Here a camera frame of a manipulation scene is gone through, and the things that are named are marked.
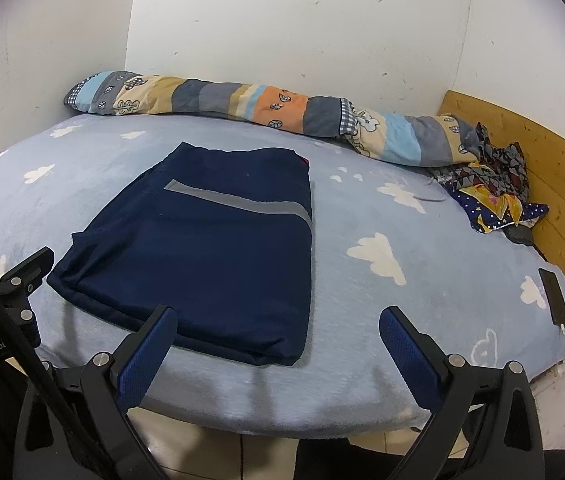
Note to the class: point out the rolled patchwork quilt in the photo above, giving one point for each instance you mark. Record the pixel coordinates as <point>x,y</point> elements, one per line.
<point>282,105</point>

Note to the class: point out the pile of patterned clothes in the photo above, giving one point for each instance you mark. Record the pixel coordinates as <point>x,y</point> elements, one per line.
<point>502,170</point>

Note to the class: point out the navy starry cloth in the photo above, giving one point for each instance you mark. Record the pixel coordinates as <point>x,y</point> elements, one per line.
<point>472,210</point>

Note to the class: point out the light blue cloud bed sheet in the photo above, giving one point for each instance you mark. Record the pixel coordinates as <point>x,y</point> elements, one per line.
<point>352,310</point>

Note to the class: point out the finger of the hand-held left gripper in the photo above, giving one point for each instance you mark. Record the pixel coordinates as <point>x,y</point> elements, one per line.
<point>30,266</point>

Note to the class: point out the black phone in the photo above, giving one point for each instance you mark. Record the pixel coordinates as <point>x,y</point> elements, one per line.
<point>553,296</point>

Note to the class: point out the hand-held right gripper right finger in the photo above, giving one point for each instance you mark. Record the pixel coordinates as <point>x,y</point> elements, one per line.
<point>412,360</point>

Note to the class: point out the navy blue work jacket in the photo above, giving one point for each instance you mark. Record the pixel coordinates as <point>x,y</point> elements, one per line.
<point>202,260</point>

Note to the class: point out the wooden headboard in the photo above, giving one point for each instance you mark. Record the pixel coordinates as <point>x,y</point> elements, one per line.
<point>562,180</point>

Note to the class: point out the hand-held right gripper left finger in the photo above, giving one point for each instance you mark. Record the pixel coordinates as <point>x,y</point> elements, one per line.
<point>145,355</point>

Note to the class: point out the yellow patterned cloth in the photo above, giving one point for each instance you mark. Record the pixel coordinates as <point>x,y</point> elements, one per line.
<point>492,202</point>

